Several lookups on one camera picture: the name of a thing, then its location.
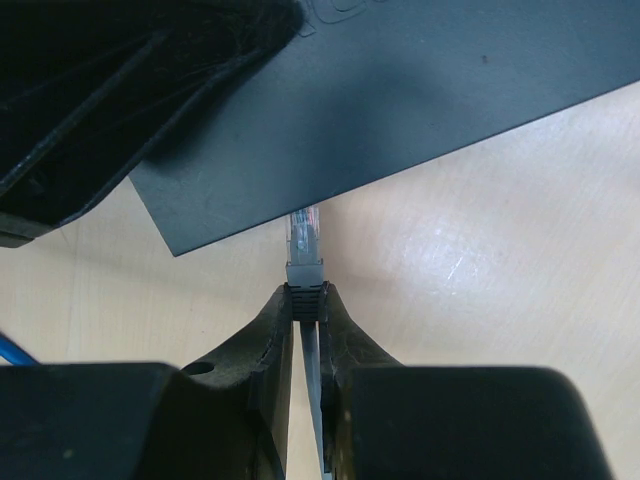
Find black network switch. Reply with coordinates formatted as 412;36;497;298
131;1;639;255

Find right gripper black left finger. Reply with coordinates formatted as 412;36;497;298
134;285;293;479

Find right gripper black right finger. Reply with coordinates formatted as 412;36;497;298
319;283;612;479

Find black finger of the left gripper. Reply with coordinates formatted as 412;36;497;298
1;1;304;248

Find light blue ethernet cable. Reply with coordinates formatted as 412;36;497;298
0;329;39;367

